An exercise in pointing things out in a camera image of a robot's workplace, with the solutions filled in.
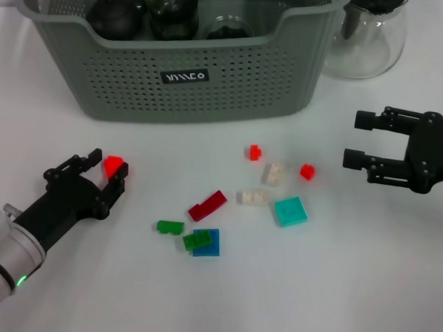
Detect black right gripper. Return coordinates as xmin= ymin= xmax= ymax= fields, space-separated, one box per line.
xmin=340 ymin=103 xmax=443 ymax=200

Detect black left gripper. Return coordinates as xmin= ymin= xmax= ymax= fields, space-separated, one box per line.
xmin=9 ymin=147 xmax=134 ymax=255

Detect red trapezoid toy block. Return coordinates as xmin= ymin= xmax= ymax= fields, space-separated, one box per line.
xmin=102 ymin=154 xmax=125 ymax=180

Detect glass teacup black base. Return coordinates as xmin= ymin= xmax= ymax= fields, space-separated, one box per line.
xmin=142 ymin=0 xmax=205 ymax=43
xmin=200 ymin=14 xmax=255 ymax=42

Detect small red rounded block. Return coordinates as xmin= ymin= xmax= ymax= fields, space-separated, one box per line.
xmin=299 ymin=163 xmax=318 ymax=182

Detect grey-green perforated storage bin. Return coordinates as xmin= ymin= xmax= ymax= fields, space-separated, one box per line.
xmin=13 ymin=0 xmax=364 ymax=133

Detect green sloped toy brick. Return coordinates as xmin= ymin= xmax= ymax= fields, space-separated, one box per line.
xmin=155 ymin=218 xmax=186 ymax=237

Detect silver pipe fitting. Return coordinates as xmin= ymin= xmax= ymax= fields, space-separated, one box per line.
xmin=2 ymin=204 xmax=23 ymax=219

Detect glass carafe with black lid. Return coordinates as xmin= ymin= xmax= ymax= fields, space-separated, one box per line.
xmin=318 ymin=0 xmax=417 ymax=82

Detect dark red long brick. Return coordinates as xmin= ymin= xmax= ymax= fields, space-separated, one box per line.
xmin=186 ymin=189 xmax=229 ymax=223

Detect teal square toy plate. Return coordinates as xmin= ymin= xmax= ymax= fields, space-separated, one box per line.
xmin=274 ymin=197 xmax=309 ymax=230

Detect white square toy brick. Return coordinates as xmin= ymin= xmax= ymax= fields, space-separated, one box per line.
xmin=259 ymin=161 xmax=287 ymax=189

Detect green flat toy brick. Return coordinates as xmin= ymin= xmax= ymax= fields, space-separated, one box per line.
xmin=182 ymin=229 xmax=214 ymax=253

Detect blue square toy plate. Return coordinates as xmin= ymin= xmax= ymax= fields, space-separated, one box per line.
xmin=191 ymin=227 xmax=222 ymax=258

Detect white long toy brick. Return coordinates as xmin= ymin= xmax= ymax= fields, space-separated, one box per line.
xmin=235 ymin=188 xmax=269 ymax=209

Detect black round teapot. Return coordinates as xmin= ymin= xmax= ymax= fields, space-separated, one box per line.
xmin=85 ymin=0 xmax=145 ymax=43

